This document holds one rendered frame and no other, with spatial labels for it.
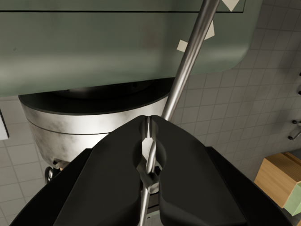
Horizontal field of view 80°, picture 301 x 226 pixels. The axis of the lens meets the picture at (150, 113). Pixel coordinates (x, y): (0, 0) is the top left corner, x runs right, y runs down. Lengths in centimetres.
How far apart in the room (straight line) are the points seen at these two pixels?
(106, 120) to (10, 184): 190
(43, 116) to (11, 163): 167
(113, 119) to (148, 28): 13
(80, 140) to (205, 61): 22
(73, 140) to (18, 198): 197
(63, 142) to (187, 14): 25
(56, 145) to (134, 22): 22
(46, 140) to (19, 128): 142
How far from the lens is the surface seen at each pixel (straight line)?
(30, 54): 22
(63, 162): 37
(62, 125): 30
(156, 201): 94
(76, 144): 31
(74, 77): 24
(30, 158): 192
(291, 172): 354
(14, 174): 205
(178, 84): 18
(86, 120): 28
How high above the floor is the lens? 147
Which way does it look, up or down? 55 degrees down
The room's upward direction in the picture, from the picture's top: 143 degrees clockwise
